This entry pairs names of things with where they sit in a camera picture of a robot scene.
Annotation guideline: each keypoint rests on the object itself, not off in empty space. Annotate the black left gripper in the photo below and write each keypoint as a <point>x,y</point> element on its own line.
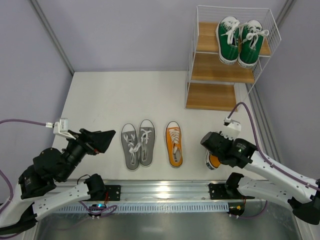
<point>87,141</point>

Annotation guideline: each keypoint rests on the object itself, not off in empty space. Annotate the orange sneaker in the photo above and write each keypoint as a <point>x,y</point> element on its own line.
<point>173,140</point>
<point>212,162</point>

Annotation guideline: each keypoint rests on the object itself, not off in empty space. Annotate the green sneaker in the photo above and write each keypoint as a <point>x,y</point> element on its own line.
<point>252,36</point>
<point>227,35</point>

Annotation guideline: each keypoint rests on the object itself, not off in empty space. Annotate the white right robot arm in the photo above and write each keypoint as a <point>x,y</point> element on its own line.
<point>282,186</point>

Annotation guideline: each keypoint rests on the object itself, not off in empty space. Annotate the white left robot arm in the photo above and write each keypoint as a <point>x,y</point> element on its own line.
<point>29,203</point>

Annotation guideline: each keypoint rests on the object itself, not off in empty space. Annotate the grey left sneaker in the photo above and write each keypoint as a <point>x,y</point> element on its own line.
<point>131,146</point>

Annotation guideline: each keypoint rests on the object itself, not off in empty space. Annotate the grey sneaker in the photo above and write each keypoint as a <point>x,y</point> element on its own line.
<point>131,146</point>
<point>147,138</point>

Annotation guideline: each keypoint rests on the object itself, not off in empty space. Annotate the grey right sneaker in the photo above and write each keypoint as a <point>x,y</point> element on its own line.
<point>147,138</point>

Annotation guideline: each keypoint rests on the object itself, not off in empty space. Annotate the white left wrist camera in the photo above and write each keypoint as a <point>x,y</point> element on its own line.
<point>60,128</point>

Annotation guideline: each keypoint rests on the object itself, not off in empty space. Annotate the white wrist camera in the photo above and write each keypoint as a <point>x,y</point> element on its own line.
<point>60,128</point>
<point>231,128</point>

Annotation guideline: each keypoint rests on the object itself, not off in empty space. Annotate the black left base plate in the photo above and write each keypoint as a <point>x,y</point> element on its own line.
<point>113,192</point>

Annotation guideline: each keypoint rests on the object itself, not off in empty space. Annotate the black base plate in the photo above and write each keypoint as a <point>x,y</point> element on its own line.
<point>218,191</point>
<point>113,192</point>

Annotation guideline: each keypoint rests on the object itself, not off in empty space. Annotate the aluminium mounting rail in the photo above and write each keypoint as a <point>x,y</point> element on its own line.
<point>164,190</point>

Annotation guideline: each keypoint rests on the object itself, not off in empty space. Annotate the slotted grey cable duct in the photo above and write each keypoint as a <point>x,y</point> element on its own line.
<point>171,207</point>

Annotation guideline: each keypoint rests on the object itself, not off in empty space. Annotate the white wire shoe shelf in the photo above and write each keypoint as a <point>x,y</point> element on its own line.
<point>212,84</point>

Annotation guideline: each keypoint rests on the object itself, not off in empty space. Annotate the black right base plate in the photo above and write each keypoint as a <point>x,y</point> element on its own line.
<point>218,191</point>

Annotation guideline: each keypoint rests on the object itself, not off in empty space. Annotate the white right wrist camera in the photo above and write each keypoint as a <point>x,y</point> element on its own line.
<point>231,128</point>

